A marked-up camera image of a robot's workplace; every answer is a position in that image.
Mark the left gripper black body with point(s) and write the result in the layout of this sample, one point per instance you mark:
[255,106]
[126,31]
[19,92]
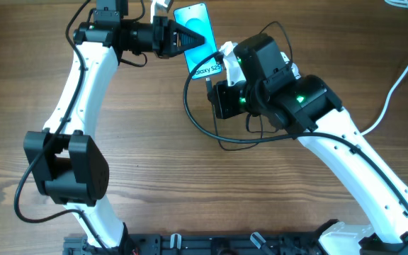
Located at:
[160,25]

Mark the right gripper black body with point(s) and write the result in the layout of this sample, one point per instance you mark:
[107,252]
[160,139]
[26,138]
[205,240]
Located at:
[239,98]

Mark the teal screen smartphone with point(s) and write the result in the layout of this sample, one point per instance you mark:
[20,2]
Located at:
[196,18]

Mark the white power strip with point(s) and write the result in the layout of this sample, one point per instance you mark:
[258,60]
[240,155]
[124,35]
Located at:
[294,67]

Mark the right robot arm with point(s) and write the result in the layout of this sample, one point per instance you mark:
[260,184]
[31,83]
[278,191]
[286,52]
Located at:
[309,111]

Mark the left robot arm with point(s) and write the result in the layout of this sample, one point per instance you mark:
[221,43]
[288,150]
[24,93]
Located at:
[63,158]

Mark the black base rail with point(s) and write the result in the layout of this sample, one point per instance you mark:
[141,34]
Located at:
[249,244]

